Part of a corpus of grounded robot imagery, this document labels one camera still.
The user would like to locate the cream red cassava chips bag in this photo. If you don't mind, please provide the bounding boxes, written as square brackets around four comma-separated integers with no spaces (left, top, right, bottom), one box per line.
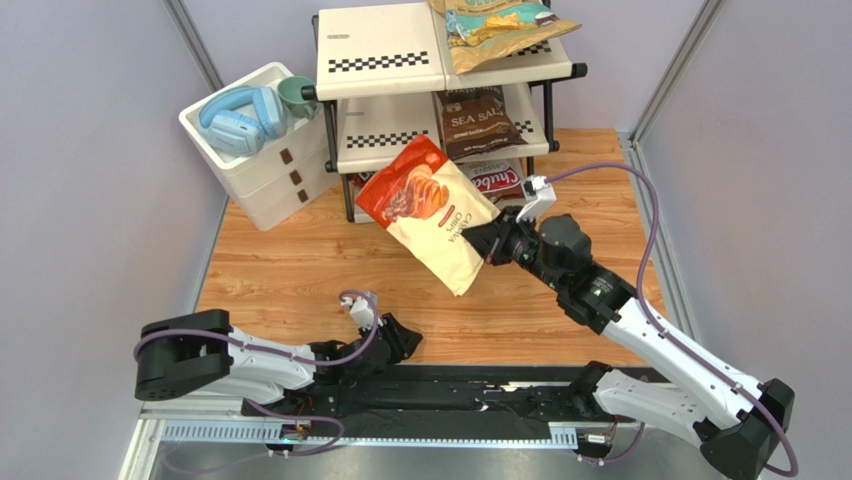
[355,135,499,296]

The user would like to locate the Chuba cassava chips bag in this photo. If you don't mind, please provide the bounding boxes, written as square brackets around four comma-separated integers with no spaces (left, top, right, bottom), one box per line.
[458,159,526,208]

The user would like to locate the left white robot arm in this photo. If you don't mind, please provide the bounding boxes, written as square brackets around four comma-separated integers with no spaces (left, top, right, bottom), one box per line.
[133,309,423,405]

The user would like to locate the red Doritos bag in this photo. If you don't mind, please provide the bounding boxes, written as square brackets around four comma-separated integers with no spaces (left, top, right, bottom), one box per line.
[347,171,376,189]

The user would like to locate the cream three-tier shelf rack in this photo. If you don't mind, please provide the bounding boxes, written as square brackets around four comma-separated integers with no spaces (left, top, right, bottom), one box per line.
[308,2,588,223]

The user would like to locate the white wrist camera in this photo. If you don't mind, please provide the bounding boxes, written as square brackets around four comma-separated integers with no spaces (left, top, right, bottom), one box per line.
[516,175,556,223]
[339,290,378,331]

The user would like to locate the light blue headphones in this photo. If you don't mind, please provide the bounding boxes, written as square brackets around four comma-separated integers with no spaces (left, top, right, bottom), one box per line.
[198,86,289,157]

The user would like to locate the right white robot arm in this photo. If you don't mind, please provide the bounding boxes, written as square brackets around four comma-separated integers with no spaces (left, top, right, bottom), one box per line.
[462,207,798,479]

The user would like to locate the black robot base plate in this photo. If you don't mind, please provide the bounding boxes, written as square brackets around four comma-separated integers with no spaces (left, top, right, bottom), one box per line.
[266,363,623,440]

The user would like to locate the green ceramic cup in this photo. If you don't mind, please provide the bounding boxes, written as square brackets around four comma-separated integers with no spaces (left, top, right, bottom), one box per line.
[276,76,317,120]

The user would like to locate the tan teal chips bag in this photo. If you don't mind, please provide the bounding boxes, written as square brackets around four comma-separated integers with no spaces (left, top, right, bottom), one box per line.
[428,0,582,74]

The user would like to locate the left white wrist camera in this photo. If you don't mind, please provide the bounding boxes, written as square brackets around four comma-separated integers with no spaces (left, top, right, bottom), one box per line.
[339,290,378,331]

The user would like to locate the brown Kettle sea salt bag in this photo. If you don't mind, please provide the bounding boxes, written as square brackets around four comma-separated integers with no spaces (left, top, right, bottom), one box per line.
[436,86,527,161]

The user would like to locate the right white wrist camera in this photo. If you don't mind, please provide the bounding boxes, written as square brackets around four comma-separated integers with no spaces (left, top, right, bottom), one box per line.
[516,175,556,223]

